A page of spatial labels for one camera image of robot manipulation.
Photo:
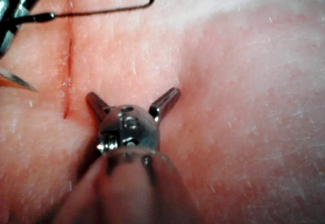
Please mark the curved steel needle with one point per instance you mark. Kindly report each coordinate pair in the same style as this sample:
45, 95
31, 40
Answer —
38, 17

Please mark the right arm needle driver jaw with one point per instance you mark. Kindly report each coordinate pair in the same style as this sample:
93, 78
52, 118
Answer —
17, 0

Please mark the dark left arm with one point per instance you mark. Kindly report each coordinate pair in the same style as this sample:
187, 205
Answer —
127, 193

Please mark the left arm needle driver jaw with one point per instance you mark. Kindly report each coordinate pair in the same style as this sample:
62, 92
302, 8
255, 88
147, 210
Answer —
166, 100
96, 105

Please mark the left arm needle driver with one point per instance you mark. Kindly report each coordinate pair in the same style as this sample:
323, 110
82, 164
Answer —
132, 127

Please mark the tissue pad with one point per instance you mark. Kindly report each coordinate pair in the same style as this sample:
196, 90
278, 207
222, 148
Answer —
228, 94

